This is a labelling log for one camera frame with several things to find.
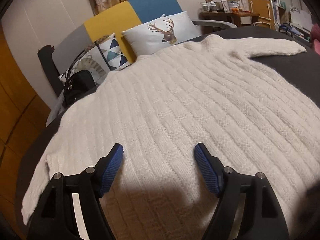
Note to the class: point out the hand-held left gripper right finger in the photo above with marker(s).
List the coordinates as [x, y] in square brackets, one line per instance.
[206, 170]

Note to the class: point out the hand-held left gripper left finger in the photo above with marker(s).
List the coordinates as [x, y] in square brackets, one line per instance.
[112, 170]

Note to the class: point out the white knit sweater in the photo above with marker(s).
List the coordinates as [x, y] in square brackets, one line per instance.
[175, 105]

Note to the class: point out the black handbag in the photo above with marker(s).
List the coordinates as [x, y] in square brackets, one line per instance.
[80, 85]

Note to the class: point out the striped animal print pillow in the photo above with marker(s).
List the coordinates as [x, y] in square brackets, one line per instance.
[92, 65]

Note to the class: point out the black upright board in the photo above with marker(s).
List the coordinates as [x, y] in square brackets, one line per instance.
[48, 70]

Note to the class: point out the orange wooden wardrobe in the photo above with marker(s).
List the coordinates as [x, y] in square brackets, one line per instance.
[15, 100]

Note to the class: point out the deer print pillow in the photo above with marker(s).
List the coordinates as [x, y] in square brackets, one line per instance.
[145, 37]

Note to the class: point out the grey yellow blue sofa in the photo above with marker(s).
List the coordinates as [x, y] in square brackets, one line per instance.
[110, 22]

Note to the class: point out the wooden side table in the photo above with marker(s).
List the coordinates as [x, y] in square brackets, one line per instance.
[235, 16]

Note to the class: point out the white lidded jar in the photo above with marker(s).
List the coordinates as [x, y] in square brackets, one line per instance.
[204, 6]
[213, 5]

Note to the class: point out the blue cloth bag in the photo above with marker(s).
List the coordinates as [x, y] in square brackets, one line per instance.
[290, 28]

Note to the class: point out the white framed card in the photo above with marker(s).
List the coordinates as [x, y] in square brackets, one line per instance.
[224, 5]

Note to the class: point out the wooden folding chair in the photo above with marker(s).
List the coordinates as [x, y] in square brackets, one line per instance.
[260, 12]

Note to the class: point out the pink cloth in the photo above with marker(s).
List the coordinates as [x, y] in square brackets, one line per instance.
[316, 37]

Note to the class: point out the white pole stand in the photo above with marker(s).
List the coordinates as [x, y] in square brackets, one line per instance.
[269, 5]

